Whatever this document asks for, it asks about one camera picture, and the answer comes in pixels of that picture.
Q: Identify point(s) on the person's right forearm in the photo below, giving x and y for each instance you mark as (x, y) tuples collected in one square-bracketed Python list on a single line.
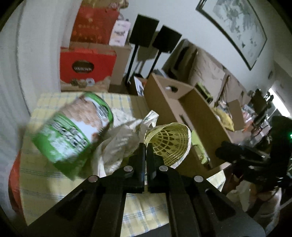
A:
[(267, 200)]

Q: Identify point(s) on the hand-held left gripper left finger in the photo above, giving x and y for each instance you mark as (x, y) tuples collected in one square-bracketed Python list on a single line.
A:
[(140, 164)]

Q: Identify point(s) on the framed wall picture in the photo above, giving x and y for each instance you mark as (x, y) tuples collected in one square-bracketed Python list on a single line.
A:
[(237, 22)]

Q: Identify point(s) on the crumpled white plastic bag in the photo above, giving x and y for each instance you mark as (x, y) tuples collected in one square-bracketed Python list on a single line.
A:
[(118, 139)]

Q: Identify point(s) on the white curtain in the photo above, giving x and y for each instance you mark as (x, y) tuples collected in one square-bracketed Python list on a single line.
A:
[(22, 57)]

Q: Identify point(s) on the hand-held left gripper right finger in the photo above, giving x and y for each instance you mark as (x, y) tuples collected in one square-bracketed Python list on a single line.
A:
[(151, 164)]

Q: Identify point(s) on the brown cardboard box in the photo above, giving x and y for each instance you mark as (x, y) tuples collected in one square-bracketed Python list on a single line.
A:
[(200, 118)]

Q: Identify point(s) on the yellow checked tablecloth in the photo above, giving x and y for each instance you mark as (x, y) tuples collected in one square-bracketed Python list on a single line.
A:
[(45, 189)]

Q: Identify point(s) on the brown cardboard carton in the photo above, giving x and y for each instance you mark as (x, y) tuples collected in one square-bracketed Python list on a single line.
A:
[(123, 66)]

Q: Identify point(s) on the green labelled tin can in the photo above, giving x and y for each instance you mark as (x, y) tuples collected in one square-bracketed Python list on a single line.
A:
[(68, 136)]

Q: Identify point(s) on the red biscuit gift box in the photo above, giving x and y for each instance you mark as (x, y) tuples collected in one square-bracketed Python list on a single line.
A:
[(95, 59)]

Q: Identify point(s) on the white printed packet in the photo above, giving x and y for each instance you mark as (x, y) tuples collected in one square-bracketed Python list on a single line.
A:
[(139, 85)]

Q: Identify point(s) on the small white printed box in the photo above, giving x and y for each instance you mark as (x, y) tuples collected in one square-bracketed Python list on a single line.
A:
[(118, 32)]

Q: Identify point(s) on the orange stool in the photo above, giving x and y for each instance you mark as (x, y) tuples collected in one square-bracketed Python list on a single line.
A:
[(14, 182)]

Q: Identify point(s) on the yellow-green plastic strainer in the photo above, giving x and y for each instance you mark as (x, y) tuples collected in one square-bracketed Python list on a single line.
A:
[(171, 141)]

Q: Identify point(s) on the beige cushion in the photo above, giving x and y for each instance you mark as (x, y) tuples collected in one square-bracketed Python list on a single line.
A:
[(209, 70)]

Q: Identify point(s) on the green and black tool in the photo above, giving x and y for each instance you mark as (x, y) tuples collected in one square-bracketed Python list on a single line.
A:
[(205, 92)]

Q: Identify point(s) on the gold snack bag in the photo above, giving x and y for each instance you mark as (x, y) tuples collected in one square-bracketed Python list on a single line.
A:
[(102, 2)]

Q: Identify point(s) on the yellow bag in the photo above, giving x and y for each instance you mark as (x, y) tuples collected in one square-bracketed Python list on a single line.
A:
[(224, 118)]

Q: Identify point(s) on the red paper gift bag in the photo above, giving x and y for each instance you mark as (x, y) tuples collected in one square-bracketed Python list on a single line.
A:
[(91, 25)]

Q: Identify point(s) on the black speaker on stand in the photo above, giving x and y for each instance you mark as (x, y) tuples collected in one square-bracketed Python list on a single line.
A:
[(143, 29), (167, 38)]

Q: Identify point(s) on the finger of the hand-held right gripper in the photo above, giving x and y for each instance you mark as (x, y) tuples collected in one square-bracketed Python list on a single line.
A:
[(241, 152)]

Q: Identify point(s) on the brown sofa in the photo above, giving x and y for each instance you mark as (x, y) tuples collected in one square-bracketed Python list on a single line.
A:
[(182, 59)]

